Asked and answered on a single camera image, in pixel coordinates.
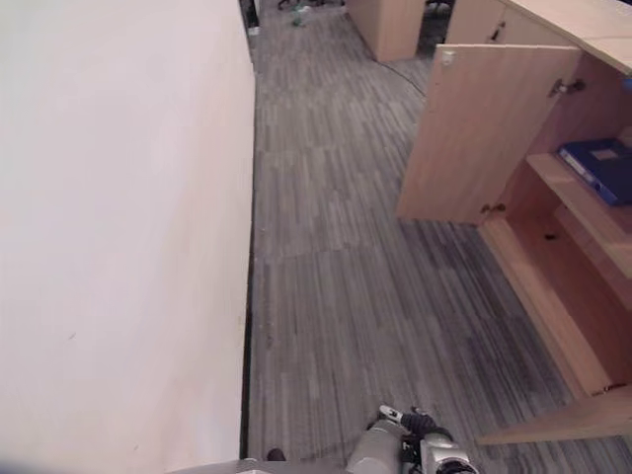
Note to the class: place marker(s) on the white door latch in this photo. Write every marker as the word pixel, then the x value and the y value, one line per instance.
pixel 449 57

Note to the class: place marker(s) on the small blue object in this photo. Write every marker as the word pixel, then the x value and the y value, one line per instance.
pixel 628 84

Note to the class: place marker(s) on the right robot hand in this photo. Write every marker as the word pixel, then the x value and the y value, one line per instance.
pixel 418 421

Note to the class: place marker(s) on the wooden desk side panel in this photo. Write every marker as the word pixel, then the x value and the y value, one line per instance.
pixel 382 27

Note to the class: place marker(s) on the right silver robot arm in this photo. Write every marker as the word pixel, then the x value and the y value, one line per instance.
pixel 444 451

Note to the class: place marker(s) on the wooden cabinet door with latch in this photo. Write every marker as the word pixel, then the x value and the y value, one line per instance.
pixel 484 133

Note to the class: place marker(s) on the dark robot foot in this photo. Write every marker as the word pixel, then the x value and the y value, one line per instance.
pixel 275 453

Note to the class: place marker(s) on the closed wooden cabinet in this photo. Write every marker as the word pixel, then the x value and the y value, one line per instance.
pixel 476 20

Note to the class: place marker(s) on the metal door hinge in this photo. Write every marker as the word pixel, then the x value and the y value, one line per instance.
pixel 567 87
pixel 493 208

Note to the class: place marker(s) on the wooden cabinet shelf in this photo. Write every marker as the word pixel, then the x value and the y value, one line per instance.
pixel 582 202

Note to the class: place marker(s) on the light wooden office cabinet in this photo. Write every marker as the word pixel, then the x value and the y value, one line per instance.
pixel 553 306

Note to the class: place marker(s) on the blue lever arch folder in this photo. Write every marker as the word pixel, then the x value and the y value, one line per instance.
pixel 600 165

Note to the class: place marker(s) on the plain wooden cabinet door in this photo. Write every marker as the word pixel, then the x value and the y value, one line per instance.
pixel 568 422

